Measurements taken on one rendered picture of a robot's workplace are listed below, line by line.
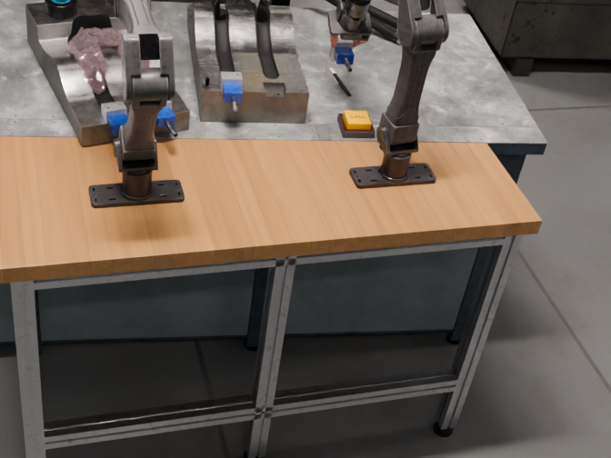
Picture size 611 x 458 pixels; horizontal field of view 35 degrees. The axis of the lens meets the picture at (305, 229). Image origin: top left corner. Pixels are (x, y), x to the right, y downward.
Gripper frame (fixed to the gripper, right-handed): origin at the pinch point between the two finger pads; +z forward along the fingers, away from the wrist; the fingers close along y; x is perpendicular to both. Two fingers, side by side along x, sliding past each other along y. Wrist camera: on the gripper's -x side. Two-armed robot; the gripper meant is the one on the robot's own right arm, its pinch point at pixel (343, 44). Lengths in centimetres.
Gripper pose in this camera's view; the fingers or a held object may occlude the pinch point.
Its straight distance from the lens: 248.3
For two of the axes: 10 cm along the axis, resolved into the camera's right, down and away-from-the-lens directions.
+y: -9.8, 0.2, -2.0
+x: 1.0, 9.2, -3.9
